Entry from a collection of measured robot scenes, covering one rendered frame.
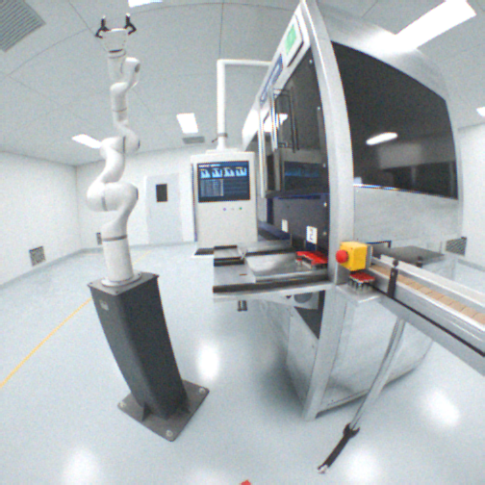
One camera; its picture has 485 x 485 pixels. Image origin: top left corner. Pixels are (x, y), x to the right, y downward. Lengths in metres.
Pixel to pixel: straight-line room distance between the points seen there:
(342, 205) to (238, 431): 1.20
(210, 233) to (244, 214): 0.31
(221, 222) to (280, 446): 1.53
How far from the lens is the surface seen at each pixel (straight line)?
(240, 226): 1.57
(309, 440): 1.28
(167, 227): 6.31
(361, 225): 0.72
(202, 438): 1.29
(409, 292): 0.62
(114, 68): 1.06
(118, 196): 0.87
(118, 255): 0.89
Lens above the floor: 1.15
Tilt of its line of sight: 11 degrees down
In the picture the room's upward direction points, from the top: 2 degrees counter-clockwise
